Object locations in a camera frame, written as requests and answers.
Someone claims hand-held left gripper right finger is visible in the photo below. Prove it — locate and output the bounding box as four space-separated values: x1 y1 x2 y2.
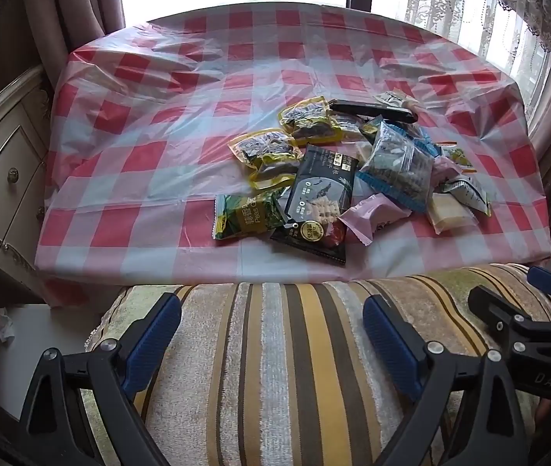
363 295 528 466

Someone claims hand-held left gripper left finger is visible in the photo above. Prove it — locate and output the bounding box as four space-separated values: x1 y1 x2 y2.
16 292 184 466

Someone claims pale yellow wafer packet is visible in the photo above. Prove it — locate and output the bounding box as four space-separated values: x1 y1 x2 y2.
426 191 479 235

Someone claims white black-green snack packet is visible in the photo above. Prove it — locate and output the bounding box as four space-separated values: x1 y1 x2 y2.
443 174 492 217

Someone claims pink snack packet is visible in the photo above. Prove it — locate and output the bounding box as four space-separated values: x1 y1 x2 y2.
338 193 412 246

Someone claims pale pink small packet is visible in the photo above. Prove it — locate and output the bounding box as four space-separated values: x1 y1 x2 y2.
428 158 463 190

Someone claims small green white packet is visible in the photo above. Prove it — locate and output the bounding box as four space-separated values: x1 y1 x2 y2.
440 143 478 174

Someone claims green pea snack packet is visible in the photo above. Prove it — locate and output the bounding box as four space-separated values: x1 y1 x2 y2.
213 189 289 241

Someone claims clear blue-edged nut packet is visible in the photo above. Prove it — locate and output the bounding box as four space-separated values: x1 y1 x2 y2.
357 121 435 212
414 126 443 158

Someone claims black cracker packet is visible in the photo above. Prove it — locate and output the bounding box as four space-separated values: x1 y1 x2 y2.
269 144 358 267

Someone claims yellow vacuum snack packet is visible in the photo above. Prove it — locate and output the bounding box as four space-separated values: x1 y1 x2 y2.
278 96 343 145
249 153 305 191
228 129 300 170

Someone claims long black packet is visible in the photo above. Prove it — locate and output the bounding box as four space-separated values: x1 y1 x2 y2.
329 99 420 125

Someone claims cream snack packet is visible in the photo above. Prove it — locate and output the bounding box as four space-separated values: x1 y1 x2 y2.
375 90 422 110

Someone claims white storage box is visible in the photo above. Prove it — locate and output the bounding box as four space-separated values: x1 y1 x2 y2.
0 303 121 421

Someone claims striped sofa cover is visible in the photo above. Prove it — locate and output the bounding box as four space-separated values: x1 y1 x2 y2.
83 262 551 466

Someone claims crumpled white tissue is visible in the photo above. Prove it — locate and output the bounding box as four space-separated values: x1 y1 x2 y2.
0 307 17 343

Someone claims red white checkered tablecloth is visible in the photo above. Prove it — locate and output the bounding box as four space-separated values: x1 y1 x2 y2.
35 10 551 302

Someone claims white lace curtain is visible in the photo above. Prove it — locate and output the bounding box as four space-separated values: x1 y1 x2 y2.
404 0 551 88

